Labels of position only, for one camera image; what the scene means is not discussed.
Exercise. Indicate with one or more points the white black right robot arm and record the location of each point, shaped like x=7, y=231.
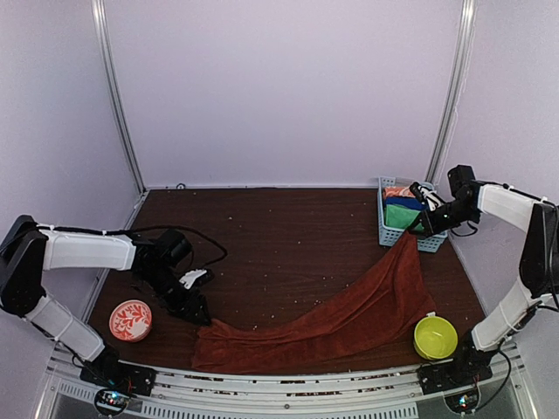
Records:
x=536, y=273

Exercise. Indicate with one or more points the green microfibre towel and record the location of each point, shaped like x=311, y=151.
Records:
x=399, y=217

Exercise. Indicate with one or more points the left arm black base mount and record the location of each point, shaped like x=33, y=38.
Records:
x=108, y=371

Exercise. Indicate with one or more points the dark red towel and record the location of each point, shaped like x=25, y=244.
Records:
x=382, y=305

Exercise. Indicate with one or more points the left aluminium frame post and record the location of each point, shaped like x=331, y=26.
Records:
x=103, y=36

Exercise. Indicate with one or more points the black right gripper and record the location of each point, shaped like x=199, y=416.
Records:
x=431, y=226

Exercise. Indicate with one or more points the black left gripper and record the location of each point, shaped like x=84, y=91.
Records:
x=188, y=306

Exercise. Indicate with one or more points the right aluminium frame post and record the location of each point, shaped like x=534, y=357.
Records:
x=457, y=79

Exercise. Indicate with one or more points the aluminium frame post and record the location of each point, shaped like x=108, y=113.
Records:
x=457, y=79
x=103, y=36

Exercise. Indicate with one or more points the yellow-green bowl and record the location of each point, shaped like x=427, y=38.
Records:
x=435, y=338

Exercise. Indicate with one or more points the blue folded towel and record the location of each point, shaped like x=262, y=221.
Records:
x=407, y=202

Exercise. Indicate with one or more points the aluminium front rail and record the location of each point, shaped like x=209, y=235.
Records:
x=387, y=393

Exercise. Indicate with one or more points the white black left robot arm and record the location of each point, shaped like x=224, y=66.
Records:
x=30, y=249

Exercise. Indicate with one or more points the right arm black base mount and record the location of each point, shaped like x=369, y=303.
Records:
x=465, y=368

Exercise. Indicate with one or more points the orange white patterned cloth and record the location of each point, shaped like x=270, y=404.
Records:
x=395, y=191

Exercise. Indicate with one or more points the red white patterned plate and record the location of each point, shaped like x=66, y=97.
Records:
x=131, y=321

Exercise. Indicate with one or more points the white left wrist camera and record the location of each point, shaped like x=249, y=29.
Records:
x=196, y=278

